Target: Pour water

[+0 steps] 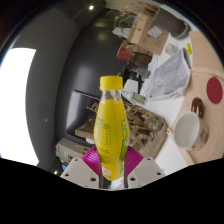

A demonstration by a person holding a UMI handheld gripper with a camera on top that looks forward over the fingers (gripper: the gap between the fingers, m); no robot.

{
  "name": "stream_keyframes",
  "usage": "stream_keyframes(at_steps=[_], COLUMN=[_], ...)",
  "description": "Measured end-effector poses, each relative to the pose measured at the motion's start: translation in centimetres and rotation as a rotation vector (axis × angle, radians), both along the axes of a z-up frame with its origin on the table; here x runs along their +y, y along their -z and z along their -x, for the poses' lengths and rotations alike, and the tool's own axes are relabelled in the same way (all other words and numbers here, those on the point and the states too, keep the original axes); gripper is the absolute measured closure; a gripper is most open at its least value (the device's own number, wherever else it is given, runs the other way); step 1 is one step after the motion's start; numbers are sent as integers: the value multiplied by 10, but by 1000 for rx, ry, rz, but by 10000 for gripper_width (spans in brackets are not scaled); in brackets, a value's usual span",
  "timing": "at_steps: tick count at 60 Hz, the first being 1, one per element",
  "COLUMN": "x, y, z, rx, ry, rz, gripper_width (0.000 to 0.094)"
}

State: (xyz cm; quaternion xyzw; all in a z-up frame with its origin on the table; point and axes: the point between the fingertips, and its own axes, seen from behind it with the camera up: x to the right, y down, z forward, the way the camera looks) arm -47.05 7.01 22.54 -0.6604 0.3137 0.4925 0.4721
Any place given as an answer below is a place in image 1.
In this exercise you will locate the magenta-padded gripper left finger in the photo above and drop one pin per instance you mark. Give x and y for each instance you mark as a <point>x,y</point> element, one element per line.
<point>80,171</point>

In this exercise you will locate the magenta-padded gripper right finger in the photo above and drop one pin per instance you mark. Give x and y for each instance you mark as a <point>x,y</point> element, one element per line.
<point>145,171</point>

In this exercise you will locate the yellow drink bottle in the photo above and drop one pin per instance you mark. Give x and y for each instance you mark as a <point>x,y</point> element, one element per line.
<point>110,133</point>

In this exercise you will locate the white cabinet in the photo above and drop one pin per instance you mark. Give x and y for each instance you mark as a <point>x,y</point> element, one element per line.
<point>70,150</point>

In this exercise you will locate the white spray bottle green label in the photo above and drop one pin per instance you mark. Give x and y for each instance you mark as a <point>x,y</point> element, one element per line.
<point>136,98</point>

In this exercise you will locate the light wooden board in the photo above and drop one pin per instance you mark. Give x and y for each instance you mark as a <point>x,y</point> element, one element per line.
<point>206,50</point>
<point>216,133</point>

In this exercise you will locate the long ceiling light strip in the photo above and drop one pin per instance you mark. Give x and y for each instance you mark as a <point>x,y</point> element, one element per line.
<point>16,106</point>

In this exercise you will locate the newspaper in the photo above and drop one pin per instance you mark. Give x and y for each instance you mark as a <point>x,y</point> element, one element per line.
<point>170,76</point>

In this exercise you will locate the flat round red coaster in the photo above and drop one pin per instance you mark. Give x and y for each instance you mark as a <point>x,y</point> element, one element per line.
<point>214,90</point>

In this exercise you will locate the red box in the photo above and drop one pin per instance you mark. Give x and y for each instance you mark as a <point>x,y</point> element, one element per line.
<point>124,53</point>

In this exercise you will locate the small glass jar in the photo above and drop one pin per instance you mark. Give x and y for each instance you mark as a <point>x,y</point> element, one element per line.
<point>171,49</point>

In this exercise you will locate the small yellow object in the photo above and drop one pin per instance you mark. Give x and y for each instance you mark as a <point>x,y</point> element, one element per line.
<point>189,48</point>

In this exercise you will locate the cardboard box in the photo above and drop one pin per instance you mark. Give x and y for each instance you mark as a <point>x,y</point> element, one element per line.
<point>148,33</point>

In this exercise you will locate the ceiling spot lights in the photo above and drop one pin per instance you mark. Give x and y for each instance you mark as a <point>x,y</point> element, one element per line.
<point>91,7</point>

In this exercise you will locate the black wall screen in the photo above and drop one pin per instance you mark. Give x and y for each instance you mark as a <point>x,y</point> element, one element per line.
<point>80,113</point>

